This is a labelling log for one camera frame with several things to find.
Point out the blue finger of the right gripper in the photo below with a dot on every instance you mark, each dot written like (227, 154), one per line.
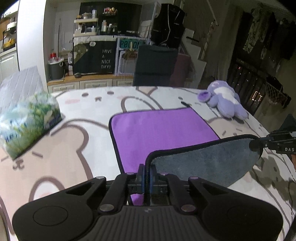
(259, 143)

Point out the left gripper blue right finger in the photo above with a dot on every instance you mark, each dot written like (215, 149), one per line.
(167, 189)

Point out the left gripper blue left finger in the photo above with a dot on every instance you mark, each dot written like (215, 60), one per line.
(118, 192)

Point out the purple and grey towel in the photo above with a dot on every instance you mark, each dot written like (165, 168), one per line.
(180, 142)

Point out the bunny pattern tablecloth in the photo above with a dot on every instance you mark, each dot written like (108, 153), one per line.
(50, 142)

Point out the purple plush toy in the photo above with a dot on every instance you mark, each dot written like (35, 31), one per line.
(223, 97)

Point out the maroon cushioned panel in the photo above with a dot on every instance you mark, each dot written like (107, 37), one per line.
(181, 70)

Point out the dark chair back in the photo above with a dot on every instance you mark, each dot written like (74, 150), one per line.
(154, 65)

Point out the white drawer cabinet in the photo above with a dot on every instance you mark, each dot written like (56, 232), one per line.
(85, 84)

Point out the floral tissue pack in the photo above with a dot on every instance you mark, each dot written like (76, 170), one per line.
(27, 111)

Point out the black have a nice day cloth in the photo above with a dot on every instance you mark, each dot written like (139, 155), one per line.
(95, 57)

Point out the dark grey trash bin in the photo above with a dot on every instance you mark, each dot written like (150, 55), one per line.
(56, 70)

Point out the teal poster sign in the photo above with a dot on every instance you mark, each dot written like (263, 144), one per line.
(132, 44)

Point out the black hanging garment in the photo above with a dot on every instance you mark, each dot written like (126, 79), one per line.
(168, 27)

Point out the white countertop shelf rack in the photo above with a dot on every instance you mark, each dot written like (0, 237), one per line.
(85, 27)

